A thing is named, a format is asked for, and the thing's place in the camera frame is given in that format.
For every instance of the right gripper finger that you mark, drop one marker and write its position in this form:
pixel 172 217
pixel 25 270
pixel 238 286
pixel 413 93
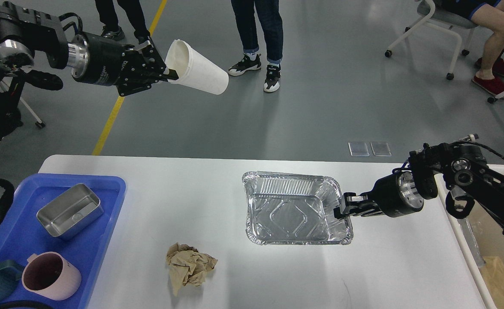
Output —
pixel 353 199
pixel 343 211

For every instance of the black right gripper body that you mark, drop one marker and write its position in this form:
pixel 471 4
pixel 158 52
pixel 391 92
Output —
pixel 397 195

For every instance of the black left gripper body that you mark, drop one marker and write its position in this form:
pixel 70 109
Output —
pixel 97 60

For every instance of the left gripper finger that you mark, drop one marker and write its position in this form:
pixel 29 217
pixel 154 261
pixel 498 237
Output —
pixel 134 82
pixel 146 54

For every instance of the white paper cup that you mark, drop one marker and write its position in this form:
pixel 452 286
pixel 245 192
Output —
pixel 194 70

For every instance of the aluminium foil tray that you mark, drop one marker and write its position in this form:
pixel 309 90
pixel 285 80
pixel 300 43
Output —
pixel 294 209

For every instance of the stainless steel rectangular container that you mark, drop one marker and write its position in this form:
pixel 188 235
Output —
pixel 71 212

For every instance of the pink mug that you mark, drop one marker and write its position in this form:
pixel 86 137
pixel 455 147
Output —
pixel 50 275

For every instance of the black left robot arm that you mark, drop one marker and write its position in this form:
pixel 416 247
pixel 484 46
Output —
pixel 23 32

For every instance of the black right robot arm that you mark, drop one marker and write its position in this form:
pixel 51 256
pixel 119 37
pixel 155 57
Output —
pixel 466 174

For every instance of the floor socket plate left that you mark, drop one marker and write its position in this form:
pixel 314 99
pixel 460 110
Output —
pixel 358 149

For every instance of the floor socket plate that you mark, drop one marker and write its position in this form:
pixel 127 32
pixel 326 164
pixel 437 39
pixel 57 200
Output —
pixel 381 149
pixel 358 149

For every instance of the floor socket plate right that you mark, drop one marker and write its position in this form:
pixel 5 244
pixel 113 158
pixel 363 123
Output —
pixel 381 149

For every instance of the clear plastic in bin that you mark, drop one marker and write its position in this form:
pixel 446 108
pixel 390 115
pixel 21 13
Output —
pixel 471 241

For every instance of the grey chair left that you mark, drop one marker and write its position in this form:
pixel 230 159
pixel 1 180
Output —
pixel 28 109

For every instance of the white plastic bin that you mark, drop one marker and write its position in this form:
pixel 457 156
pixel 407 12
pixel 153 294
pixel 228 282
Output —
pixel 490 241

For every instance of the crumpled brown paper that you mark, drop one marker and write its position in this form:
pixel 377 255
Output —
pixel 188 266

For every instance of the blue plastic tray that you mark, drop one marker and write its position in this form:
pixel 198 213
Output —
pixel 22 235

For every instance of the white office chair right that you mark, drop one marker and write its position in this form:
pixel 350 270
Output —
pixel 432 15

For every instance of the seated person bare legs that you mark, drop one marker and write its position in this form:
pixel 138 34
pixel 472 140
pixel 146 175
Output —
pixel 488 14

